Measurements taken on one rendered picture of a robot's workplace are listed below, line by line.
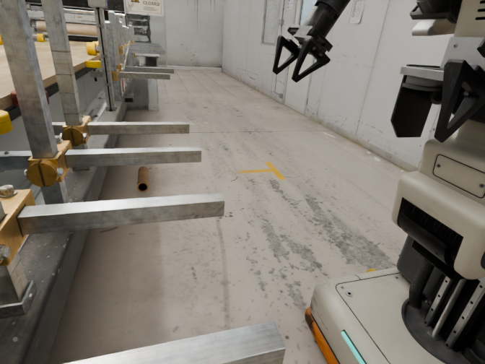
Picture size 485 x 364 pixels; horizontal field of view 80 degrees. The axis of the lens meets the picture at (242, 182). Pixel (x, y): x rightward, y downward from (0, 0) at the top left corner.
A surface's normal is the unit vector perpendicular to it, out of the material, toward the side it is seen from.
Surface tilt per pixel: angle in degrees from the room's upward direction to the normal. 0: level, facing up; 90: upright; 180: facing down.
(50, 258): 0
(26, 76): 90
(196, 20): 90
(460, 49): 90
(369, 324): 0
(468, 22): 98
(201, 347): 0
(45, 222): 90
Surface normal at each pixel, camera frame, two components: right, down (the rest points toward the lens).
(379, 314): 0.07, -0.90
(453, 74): -0.94, 0.00
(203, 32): 0.27, 0.44
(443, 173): -0.96, 0.18
